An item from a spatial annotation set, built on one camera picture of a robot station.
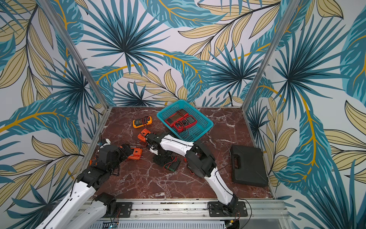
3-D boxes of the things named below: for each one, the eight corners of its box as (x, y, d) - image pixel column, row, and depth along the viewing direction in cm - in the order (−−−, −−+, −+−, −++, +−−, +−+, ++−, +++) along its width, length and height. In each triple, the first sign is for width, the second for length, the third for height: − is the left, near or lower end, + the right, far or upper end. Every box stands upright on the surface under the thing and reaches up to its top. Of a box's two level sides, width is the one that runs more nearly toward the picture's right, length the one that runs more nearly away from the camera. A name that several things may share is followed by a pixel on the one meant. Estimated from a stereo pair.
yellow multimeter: (134, 129, 107) (132, 125, 103) (133, 123, 111) (132, 119, 107) (152, 125, 109) (152, 121, 106) (152, 119, 113) (151, 115, 110)
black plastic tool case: (232, 183, 84) (235, 180, 79) (230, 148, 98) (232, 144, 93) (264, 188, 82) (269, 185, 78) (258, 152, 97) (262, 148, 92)
